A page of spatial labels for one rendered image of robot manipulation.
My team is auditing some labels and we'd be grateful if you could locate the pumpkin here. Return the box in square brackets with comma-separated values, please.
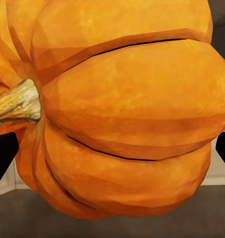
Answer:
[0, 0, 225, 220]

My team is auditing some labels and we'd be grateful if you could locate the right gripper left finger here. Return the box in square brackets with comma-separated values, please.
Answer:
[0, 132, 19, 180]

